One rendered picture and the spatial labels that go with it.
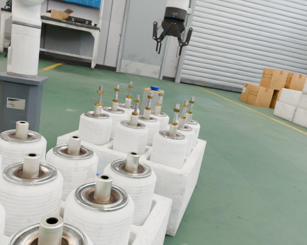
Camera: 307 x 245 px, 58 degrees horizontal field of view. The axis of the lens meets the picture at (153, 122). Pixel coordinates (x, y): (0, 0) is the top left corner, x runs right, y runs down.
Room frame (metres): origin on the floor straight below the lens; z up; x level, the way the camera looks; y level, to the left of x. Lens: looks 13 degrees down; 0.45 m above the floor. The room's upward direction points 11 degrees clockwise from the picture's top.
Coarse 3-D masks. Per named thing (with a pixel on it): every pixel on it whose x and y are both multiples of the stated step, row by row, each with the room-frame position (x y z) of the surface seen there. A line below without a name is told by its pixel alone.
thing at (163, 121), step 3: (156, 117) 0.97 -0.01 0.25; (159, 117) 0.97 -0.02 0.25; (162, 117) 0.98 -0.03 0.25; (165, 117) 0.99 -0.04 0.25; (168, 117) 1.01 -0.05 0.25; (159, 120) 0.97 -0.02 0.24; (162, 120) 0.97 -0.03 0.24; (165, 120) 0.98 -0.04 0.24; (168, 120) 1.00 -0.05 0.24; (162, 123) 0.97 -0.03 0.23; (165, 123) 0.98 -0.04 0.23; (159, 126) 0.97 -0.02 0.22; (162, 126) 0.98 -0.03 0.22; (165, 126) 0.99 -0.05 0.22; (159, 129) 0.97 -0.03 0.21; (162, 129) 0.98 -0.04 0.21
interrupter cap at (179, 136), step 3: (159, 132) 0.74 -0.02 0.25; (162, 132) 0.75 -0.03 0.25; (165, 132) 0.76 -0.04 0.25; (168, 132) 0.77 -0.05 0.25; (177, 132) 0.78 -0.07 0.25; (162, 135) 0.73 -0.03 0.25; (165, 135) 0.73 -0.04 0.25; (168, 135) 0.75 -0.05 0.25; (177, 135) 0.76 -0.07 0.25; (180, 135) 0.76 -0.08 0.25; (183, 135) 0.76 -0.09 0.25; (171, 138) 0.72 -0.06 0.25; (174, 138) 0.72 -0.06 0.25; (177, 138) 0.72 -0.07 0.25; (180, 138) 0.73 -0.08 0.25; (183, 138) 0.73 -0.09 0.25
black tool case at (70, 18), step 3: (69, 18) 5.14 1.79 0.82; (72, 18) 5.14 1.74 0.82; (75, 18) 5.17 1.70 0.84; (78, 18) 5.18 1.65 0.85; (81, 18) 5.21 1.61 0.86; (72, 21) 5.15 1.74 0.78; (75, 21) 5.17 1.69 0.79; (78, 21) 5.19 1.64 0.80; (81, 21) 5.18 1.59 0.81; (84, 21) 5.23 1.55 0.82; (87, 21) 5.23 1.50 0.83; (90, 21) 5.26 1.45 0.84; (87, 24) 5.24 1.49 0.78; (90, 24) 5.26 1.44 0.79
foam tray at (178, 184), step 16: (112, 144) 0.79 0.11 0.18; (112, 160) 0.71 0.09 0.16; (144, 160) 0.71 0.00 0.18; (192, 160) 0.78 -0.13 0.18; (160, 176) 0.68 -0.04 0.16; (176, 176) 0.67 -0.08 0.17; (192, 176) 0.79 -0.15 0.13; (160, 192) 0.68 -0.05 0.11; (176, 192) 0.67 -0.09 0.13; (176, 208) 0.66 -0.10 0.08; (176, 224) 0.66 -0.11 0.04
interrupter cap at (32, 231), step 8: (64, 224) 0.27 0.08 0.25; (24, 232) 0.25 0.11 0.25; (32, 232) 0.25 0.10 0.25; (64, 232) 0.26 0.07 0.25; (72, 232) 0.27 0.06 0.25; (80, 232) 0.27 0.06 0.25; (16, 240) 0.24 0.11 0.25; (24, 240) 0.24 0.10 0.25; (32, 240) 0.24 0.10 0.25; (64, 240) 0.25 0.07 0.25; (72, 240) 0.25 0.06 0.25; (80, 240) 0.26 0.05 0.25
